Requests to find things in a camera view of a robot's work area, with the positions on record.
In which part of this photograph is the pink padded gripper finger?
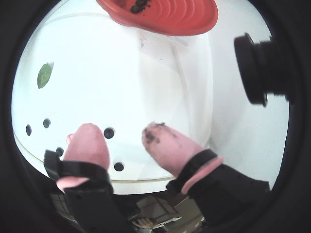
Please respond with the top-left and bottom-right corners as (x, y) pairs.
(43, 122), (133, 233)
(141, 122), (272, 233)

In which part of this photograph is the red collapsible silicone cup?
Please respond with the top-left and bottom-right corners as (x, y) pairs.
(96, 0), (219, 36)

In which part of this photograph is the white paper sheet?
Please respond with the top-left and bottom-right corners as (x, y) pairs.
(11, 12), (192, 182)

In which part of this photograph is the dark green leaf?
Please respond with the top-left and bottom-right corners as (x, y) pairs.
(37, 62), (54, 89)

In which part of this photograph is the black round camera lens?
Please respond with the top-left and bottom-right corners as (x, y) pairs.
(233, 33), (296, 106)

